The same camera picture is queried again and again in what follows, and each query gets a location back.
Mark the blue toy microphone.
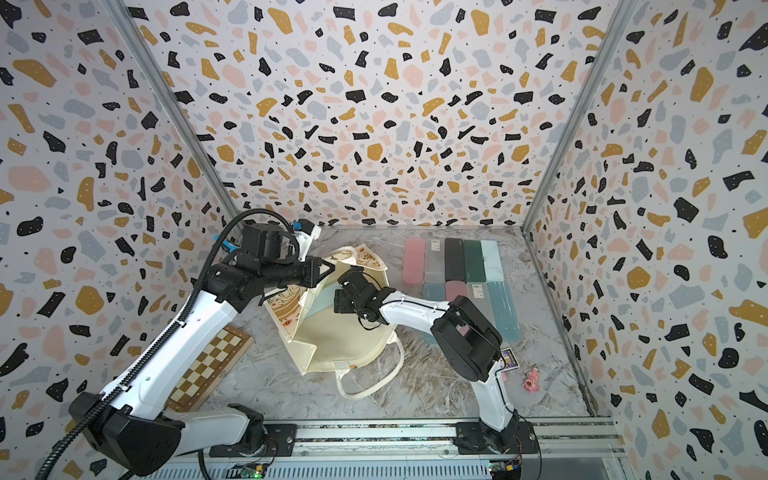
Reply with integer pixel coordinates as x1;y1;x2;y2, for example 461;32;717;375
215;235;240;253

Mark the small pink toy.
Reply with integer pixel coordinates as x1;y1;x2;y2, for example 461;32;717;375
523;368;540;393

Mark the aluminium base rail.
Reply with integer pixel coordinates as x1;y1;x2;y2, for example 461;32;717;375
151;417;634;479

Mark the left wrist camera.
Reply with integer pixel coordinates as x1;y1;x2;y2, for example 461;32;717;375
240;219;322;263

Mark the black pencil case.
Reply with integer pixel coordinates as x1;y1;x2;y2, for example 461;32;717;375
444;238;466;282

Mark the teal translucent pencil case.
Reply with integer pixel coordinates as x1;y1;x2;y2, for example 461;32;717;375
487;281;521;345

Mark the translucent grey pencil case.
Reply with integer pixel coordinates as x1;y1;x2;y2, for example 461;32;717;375
424;238;445;283

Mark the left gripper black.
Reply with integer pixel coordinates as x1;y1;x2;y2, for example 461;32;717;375
263;254;338;291

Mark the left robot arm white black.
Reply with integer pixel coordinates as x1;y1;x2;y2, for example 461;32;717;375
69;256;335;476

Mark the cream floral canvas bag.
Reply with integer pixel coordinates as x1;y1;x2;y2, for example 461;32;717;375
264;244;405;400

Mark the black corrugated cable conduit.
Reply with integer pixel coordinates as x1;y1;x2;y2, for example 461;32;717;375
34;208;295;480

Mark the clear frosted pencil case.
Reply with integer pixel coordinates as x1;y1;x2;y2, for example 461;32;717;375
467;282;495;325

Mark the wooden chessboard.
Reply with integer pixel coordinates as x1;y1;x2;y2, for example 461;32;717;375
166;326;254;413

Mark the sage green pencil case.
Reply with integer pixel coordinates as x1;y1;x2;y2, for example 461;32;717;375
308;285;340;316

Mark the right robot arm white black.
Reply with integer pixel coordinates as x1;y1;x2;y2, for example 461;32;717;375
334;267;539;455

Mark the dark green book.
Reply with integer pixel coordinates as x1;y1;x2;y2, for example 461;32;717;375
463;240;486;283

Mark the playing card box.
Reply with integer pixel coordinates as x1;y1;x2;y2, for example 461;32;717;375
500;348;520;372

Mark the light mint pencil case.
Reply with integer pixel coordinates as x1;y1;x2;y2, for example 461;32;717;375
480;240;505;282

